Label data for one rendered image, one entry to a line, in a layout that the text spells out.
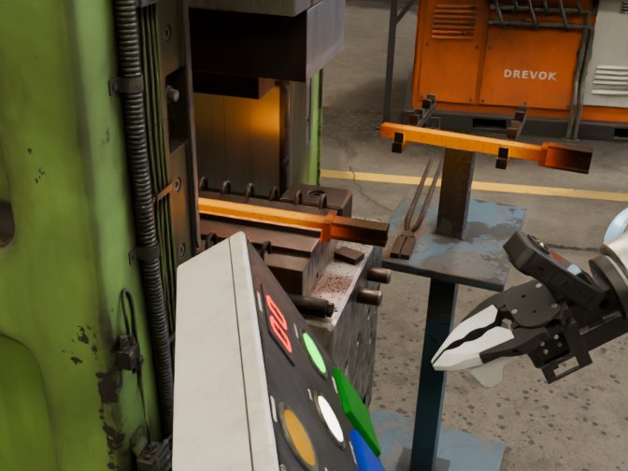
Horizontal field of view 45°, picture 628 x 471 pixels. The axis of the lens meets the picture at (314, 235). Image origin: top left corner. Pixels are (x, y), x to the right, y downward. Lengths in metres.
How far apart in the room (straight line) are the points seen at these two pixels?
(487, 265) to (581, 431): 0.96
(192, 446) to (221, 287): 0.19
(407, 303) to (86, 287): 2.13
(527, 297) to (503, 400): 1.70
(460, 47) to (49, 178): 4.00
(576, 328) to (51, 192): 0.57
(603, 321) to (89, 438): 0.64
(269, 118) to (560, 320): 0.81
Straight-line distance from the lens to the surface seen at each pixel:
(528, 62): 4.75
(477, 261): 1.65
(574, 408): 2.55
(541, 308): 0.81
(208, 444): 0.55
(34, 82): 0.82
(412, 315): 2.85
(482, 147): 1.53
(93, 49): 0.81
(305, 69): 1.02
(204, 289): 0.72
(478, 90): 4.79
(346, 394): 0.81
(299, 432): 0.57
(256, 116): 1.46
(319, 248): 1.22
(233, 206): 1.27
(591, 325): 0.86
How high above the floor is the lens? 1.55
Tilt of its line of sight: 27 degrees down
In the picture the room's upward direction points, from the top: 1 degrees clockwise
